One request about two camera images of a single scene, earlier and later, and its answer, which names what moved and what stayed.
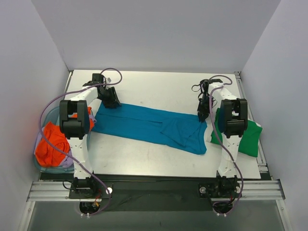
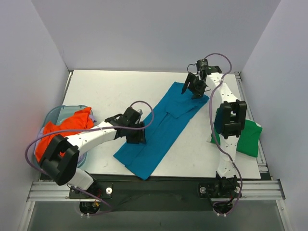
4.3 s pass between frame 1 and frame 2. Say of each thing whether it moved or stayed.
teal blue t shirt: moved
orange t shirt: stayed
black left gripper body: moved
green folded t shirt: stayed
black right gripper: moved
